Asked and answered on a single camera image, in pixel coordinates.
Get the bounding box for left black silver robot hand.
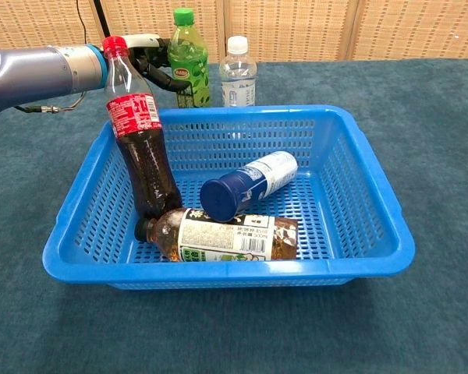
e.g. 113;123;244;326
122;34;192;94

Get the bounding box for woven bamboo folding screen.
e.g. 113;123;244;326
0;0;468;71

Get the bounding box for thin black hanging cable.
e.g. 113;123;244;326
76;0;89;46

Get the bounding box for cola bottle red cap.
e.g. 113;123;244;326
101;35;183;220

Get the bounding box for brown tea bottle black cap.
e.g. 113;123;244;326
134;207;300;263

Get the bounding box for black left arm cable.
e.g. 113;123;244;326
13;91;87;115

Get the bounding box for blue-capped white bottle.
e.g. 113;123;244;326
199;150;300;224

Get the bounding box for clear water bottle white cap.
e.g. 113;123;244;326
218;35;257;108

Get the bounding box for dark teal table mat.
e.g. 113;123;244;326
0;58;468;374

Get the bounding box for green tea bottle green cap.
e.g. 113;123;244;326
167;7;211;109

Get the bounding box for blue perforated plastic basket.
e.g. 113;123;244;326
41;104;417;291

